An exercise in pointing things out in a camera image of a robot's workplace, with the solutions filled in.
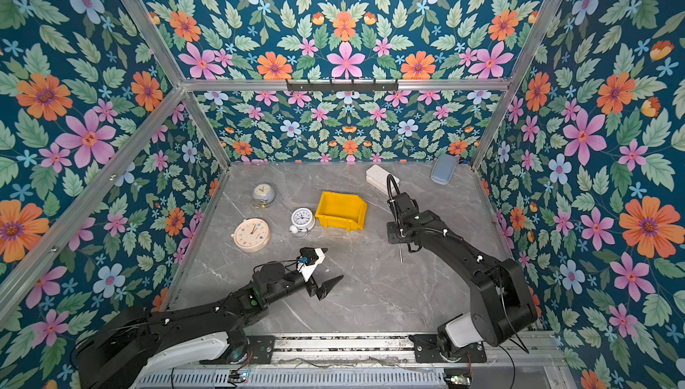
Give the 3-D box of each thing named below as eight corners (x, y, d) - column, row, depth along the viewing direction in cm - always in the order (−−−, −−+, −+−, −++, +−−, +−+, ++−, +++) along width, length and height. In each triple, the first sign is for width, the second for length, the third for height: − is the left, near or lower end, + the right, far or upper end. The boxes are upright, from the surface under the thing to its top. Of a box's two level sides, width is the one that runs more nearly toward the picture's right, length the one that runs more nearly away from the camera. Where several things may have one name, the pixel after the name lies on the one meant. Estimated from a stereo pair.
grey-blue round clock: (252, 208, 107) (249, 202, 103) (259, 188, 113) (256, 182, 110) (272, 208, 107) (269, 202, 103) (277, 188, 113) (275, 182, 110)
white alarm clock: (290, 233, 99) (288, 227, 96) (294, 213, 105) (292, 207, 101) (313, 233, 99) (311, 227, 96) (316, 213, 105) (314, 207, 101)
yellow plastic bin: (316, 226, 101) (313, 217, 96) (323, 200, 109) (322, 191, 104) (363, 232, 99) (363, 223, 94) (367, 205, 107) (367, 196, 102)
